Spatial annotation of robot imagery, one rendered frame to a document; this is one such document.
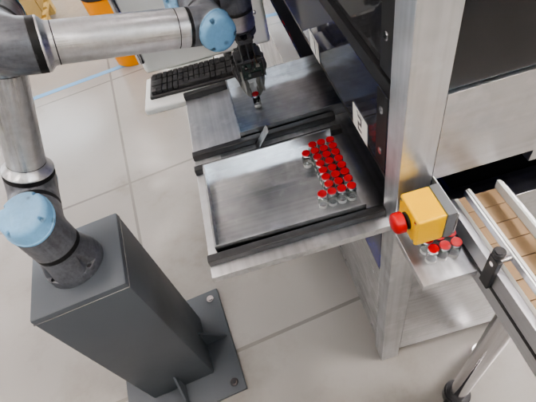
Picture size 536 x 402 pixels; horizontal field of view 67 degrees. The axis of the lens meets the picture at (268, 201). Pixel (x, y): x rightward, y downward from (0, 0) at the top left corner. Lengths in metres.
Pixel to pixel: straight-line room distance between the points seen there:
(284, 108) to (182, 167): 1.35
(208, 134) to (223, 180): 0.20
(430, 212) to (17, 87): 0.84
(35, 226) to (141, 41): 0.47
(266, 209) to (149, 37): 0.44
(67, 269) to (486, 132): 0.96
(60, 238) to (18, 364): 1.23
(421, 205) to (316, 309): 1.10
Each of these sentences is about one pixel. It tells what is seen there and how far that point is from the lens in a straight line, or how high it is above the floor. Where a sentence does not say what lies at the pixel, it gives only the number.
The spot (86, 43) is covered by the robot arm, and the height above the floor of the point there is 1.31.
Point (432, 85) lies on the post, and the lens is 0.65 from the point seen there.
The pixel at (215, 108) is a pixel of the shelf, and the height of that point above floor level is 0.88.
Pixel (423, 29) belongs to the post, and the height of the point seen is 1.33.
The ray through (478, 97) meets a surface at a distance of 0.72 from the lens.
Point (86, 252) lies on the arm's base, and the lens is 1.13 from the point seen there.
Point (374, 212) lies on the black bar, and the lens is 0.90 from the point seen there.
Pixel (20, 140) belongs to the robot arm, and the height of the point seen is 1.12.
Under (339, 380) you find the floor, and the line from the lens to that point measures 1.68.
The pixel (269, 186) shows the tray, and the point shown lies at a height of 0.88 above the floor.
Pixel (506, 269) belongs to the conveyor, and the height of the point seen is 0.93.
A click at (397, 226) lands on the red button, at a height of 1.01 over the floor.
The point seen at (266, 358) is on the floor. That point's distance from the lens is 1.74.
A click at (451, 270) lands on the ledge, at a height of 0.88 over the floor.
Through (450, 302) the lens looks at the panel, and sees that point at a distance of 1.40.
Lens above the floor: 1.63
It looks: 50 degrees down
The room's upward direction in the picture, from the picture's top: 17 degrees counter-clockwise
